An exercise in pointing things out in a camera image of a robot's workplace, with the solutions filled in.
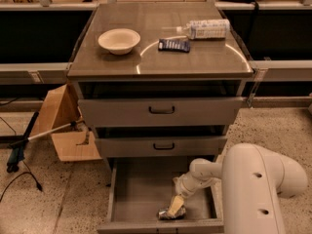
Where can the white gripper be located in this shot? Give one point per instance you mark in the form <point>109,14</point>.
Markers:
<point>183,188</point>

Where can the silver redbull can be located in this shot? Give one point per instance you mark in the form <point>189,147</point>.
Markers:
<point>165,214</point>

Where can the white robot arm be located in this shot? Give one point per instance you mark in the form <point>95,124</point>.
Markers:
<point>253,180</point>

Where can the bottom grey open drawer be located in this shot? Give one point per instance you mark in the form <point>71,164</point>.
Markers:
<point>141,187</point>

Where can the middle grey drawer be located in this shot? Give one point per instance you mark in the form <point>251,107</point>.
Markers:
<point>160,146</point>

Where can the top grey drawer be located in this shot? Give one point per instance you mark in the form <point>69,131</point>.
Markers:
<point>146,112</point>

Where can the brown cardboard box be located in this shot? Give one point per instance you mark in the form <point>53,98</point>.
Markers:
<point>61,121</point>

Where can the dark blue snack packet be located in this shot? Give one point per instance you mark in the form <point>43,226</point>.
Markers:
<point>174,45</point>

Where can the white grabber stick tool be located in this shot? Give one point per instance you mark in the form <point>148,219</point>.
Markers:
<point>17,147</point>

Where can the white bowl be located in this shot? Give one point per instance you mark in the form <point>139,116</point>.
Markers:
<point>119,41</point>

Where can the clear plastic water bottle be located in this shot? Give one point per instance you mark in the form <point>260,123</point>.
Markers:
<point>205,29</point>

